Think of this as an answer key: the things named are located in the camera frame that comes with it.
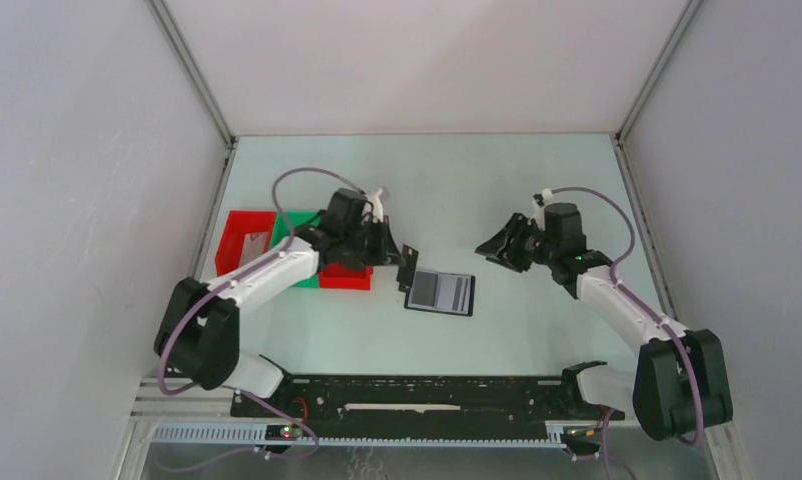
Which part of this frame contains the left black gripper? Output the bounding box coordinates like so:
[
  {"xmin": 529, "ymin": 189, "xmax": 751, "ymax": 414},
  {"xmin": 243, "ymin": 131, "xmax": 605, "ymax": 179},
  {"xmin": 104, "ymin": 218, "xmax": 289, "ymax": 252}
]
[{"xmin": 342, "ymin": 216, "xmax": 405, "ymax": 267}]

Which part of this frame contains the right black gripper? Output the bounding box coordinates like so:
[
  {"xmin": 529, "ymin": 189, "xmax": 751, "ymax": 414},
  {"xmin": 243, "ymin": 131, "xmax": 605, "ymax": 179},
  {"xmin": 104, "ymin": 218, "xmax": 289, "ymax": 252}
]
[{"xmin": 475, "ymin": 212, "xmax": 557, "ymax": 274}]

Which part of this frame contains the black VIP card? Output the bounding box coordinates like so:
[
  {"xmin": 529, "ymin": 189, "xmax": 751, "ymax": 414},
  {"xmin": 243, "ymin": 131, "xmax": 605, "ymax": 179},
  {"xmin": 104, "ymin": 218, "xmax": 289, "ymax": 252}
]
[{"xmin": 396, "ymin": 244, "xmax": 419, "ymax": 292}]

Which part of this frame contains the black leather card holder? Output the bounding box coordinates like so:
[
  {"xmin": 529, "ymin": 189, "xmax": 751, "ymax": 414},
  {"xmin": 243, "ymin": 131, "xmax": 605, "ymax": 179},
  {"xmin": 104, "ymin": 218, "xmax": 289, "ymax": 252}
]
[{"xmin": 396, "ymin": 269, "xmax": 476, "ymax": 317}]

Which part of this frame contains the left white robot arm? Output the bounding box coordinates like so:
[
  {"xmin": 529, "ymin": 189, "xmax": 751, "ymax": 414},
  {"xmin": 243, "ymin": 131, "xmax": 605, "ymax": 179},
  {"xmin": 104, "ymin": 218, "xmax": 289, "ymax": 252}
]
[{"xmin": 154, "ymin": 188, "xmax": 405, "ymax": 417}]

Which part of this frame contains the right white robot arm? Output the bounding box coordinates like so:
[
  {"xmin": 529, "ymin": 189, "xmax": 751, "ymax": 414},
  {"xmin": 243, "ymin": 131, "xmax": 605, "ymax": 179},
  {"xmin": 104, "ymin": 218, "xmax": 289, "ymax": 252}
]
[{"xmin": 476, "ymin": 203, "xmax": 734, "ymax": 440}]

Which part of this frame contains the grey card in bin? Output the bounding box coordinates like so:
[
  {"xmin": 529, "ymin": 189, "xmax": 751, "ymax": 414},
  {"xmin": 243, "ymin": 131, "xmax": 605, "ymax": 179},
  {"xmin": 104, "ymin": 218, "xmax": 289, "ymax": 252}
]
[{"xmin": 239, "ymin": 231, "xmax": 269, "ymax": 265}]

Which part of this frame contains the right red plastic bin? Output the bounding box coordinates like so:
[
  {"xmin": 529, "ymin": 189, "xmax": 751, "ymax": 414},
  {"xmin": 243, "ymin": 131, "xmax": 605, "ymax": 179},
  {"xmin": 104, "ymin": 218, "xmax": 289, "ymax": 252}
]
[{"xmin": 318, "ymin": 264, "xmax": 373, "ymax": 291}]

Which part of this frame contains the red plastic bin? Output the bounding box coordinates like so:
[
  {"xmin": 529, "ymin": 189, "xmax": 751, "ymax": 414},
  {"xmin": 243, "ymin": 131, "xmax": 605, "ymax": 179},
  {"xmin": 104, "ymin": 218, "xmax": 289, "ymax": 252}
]
[
  {"xmin": 214, "ymin": 210, "xmax": 277, "ymax": 276},
  {"xmin": 318, "ymin": 264, "xmax": 373, "ymax": 291}
]

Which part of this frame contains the green plastic bin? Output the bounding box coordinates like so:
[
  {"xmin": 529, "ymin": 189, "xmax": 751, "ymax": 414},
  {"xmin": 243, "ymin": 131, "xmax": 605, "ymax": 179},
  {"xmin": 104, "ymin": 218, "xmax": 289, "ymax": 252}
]
[{"xmin": 269, "ymin": 210, "xmax": 320, "ymax": 249}]

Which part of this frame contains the left red plastic bin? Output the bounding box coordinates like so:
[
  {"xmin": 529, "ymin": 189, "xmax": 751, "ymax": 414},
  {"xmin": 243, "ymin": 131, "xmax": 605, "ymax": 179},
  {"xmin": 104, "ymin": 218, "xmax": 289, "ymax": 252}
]
[{"xmin": 214, "ymin": 210, "xmax": 277, "ymax": 276}]

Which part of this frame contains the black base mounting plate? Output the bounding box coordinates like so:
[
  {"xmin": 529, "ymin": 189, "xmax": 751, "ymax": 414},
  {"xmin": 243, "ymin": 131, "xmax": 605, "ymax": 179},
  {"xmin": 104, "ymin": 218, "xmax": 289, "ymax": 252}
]
[{"xmin": 268, "ymin": 375, "xmax": 603, "ymax": 441}]

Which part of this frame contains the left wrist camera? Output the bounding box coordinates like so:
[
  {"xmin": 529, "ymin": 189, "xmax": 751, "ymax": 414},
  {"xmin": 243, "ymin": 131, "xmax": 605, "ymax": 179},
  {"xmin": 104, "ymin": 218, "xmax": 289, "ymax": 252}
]
[{"xmin": 365, "ymin": 187, "xmax": 390, "ymax": 222}]

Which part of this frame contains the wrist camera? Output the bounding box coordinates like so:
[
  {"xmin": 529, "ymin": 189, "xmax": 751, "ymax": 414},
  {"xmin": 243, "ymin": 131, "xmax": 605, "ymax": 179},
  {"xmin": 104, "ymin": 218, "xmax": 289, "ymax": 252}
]
[
  {"xmin": 365, "ymin": 187, "xmax": 390, "ymax": 222},
  {"xmin": 532, "ymin": 188, "xmax": 554, "ymax": 230}
]

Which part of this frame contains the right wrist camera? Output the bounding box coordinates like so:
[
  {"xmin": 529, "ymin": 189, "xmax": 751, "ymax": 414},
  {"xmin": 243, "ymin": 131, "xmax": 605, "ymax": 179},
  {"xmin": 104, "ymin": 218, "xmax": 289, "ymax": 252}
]
[{"xmin": 532, "ymin": 188, "xmax": 554, "ymax": 230}]

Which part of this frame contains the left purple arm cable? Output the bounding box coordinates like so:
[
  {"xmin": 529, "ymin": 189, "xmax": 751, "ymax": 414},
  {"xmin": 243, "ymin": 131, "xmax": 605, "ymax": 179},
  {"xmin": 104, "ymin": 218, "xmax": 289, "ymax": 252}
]
[{"xmin": 155, "ymin": 166, "xmax": 376, "ymax": 475}]

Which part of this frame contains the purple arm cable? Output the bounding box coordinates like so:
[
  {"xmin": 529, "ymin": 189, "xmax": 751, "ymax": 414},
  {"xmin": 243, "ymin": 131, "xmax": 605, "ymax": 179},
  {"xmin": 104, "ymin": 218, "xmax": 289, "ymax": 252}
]
[
  {"xmin": 155, "ymin": 166, "xmax": 376, "ymax": 475},
  {"xmin": 533, "ymin": 186, "xmax": 706, "ymax": 480}
]

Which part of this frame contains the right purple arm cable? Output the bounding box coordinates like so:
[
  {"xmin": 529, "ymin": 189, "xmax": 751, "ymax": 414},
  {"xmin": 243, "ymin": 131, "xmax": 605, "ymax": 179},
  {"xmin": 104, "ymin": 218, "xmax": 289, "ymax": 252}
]
[{"xmin": 533, "ymin": 186, "xmax": 706, "ymax": 480}]

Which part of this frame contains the aluminium frame rail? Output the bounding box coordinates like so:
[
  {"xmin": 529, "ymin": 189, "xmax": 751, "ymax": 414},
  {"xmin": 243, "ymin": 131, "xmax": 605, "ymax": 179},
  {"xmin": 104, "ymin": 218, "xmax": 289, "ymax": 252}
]
[{"xmin": 131, "ymin": 377, "xmax": 236, "ymax": 423}]

